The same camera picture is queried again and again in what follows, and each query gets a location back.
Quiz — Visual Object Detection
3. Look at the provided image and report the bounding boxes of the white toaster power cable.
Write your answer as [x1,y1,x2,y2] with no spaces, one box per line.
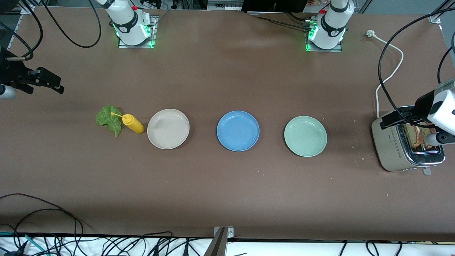
[366,30,404,119]

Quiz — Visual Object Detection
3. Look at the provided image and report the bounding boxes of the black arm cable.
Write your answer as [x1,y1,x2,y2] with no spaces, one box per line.
[437,46,455,84]
[40,0,102,48]
[378,7,455,128]

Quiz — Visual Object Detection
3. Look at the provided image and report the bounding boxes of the yellow mustard squeeze bottle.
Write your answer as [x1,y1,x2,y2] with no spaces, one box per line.
[110,112,145,134]

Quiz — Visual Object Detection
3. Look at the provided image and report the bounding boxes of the aluminium corner rail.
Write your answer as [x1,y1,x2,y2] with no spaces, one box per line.
[428,0,455,25]

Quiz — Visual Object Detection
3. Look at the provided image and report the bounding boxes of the beige round plate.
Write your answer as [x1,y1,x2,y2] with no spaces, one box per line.
[147,108,190,150]

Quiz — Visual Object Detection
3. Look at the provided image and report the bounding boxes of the blue round plate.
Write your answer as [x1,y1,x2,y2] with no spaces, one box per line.
[216,110,260,152]

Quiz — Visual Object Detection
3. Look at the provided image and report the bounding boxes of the teal cable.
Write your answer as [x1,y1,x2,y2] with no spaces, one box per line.
[0,232,47,256]

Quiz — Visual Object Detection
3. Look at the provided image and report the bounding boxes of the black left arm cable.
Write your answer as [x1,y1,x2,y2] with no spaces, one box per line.
[378,7,455,128]
[437,46,455,84]

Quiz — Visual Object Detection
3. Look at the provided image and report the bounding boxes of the black base cables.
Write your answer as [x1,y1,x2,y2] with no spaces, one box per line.
[248,11,313,31]

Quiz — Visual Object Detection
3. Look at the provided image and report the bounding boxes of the brown toast slice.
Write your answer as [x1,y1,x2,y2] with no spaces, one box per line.
[421,125,433,148]
[409,124,423,148]

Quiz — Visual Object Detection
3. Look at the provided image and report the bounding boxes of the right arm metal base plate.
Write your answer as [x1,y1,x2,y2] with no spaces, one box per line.
[118,15,157,49]

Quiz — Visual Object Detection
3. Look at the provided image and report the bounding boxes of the green lettuce leaf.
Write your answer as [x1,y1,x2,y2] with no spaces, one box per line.
[95,105,124,138]

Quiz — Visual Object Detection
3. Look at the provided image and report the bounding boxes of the long black looped cable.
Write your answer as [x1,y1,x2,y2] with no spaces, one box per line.
[0,193,84,246]

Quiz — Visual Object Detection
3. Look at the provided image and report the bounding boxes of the aluminium side frame rail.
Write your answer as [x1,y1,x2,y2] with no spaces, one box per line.
[6,4,36,51]

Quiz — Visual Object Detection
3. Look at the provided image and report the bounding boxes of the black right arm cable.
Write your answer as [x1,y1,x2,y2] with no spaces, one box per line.
[40,0,102,48]

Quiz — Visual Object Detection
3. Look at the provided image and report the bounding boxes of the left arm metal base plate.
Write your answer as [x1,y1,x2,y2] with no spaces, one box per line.
[305,20,343,53]

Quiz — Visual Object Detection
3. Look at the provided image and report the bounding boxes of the silver beige toaster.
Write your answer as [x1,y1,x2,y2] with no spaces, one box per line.
[371,105,446,176]

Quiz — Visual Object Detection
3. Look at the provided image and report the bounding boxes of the aluminium table post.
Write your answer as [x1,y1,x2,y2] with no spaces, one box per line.
[204,226,235,256]

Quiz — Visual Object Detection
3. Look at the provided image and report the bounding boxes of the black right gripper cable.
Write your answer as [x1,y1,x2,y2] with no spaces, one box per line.
[0,0,44,61]

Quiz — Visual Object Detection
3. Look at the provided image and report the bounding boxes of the mint green round plate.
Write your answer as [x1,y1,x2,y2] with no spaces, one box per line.
[284,116,328,158]

